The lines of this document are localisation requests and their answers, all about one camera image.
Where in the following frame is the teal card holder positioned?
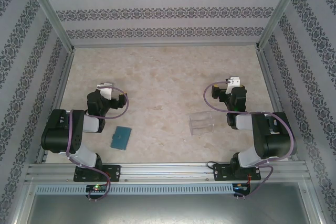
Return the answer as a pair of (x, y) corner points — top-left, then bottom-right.
(110, 126), (133, 152)

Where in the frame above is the aluminium crossbar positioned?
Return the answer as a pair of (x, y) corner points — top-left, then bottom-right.
(70, 41), (260, 50)

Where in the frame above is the left controller board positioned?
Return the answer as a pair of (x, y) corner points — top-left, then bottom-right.
(86, 184), (109, 194)

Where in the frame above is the controller board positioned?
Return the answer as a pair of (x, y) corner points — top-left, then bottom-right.
(86, 184), (109, 194)
(233, 183), (251, 193)

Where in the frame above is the right controller board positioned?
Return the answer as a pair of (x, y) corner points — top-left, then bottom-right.
(233, 183), (251, 193)

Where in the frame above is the grey metal panel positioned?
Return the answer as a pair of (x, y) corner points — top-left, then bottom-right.
(15, 182), (322, 224)

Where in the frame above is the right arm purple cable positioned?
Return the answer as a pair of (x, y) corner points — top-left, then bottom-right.
(204, 81), (295, 198)

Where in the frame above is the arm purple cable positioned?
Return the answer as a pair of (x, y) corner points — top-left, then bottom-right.
(65, 83), (129, 201)
(204, 81), (295, 198)

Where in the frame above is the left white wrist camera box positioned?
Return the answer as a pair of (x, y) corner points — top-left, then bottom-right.
(96, 82), (114, 101)

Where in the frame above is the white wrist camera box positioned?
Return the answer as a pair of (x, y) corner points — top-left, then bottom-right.
(96, 82), (114, 101)
(225, 76), (242, 95)

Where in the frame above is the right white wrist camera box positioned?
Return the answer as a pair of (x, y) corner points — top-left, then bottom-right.
(225, 76), (242, 95)

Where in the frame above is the aluminium side rail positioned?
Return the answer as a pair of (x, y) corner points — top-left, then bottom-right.
(256, 49), (299, 162)
(35, 50), (76, 164)

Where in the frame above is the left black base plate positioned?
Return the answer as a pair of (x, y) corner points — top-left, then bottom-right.
(73, 165), (122, 183)

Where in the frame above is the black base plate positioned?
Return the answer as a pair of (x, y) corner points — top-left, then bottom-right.
(213, 163), (262, 182)
(73, 165), (122, 183)

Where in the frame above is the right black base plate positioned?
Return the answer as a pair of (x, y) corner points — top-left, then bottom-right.
(213, 163), (262, 182)

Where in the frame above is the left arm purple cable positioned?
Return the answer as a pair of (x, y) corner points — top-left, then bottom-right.
(65, 83), (129, 201)

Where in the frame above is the aluminium mounting rail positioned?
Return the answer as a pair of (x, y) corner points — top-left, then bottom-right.
(25, 163), (310, 183)

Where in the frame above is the slotted grey cable duct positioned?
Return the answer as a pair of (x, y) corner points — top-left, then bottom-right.
(35, 184), (235, 195)

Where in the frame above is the aluminium frame post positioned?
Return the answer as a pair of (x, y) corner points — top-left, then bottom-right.
(256, 0), (308, 50)
(20, 0), (76, 51)

